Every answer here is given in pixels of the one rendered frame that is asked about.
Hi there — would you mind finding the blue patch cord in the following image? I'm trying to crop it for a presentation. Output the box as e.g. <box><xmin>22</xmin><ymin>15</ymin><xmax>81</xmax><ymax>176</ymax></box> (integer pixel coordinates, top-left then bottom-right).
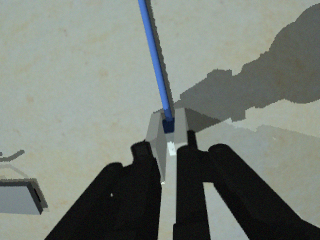
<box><xmin>138</xmin><ymin>0</ymin><xmax>173</xmax><ymax>121</ymax></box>

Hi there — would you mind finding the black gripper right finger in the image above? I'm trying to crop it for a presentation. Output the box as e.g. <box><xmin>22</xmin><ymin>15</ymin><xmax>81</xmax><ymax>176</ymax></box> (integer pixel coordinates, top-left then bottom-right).
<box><xmin>173</xmin><ymin>108</ymin><xmax>320</xmax><ymax>240</ymax></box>

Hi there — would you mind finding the clear ethernet plug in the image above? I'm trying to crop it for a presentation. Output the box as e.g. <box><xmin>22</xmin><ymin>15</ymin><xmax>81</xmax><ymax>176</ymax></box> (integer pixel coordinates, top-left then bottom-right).
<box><xmin>162</xmin><ymin>117</ymin><xmax>176</xmax><ymax>156</ymax></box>

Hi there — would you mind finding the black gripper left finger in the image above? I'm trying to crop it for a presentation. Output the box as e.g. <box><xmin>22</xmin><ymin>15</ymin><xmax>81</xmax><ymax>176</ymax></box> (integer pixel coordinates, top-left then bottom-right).
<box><xmin>44</xmin><ymin>112</ymin><xmax>167</xmax><ymax>240</ymax></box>

